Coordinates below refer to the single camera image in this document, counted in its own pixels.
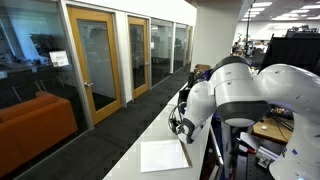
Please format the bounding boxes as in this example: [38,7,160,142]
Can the black computer monitor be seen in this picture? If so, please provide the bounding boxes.
[259,33,320,74]

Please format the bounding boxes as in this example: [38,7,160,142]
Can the wooden side table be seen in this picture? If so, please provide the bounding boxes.
[252,117,292,144]

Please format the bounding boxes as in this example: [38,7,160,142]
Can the orange sofa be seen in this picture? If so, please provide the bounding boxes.
[0,91,78,177]

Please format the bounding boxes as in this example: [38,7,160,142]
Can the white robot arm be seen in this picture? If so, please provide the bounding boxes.
[177,56,320,180]

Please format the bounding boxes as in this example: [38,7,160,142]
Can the wooden office door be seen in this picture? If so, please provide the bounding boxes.
[67,6,121,125]
[128,16,149,98]

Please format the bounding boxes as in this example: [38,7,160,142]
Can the white lined notepad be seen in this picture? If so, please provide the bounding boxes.
[140,139,192,173]

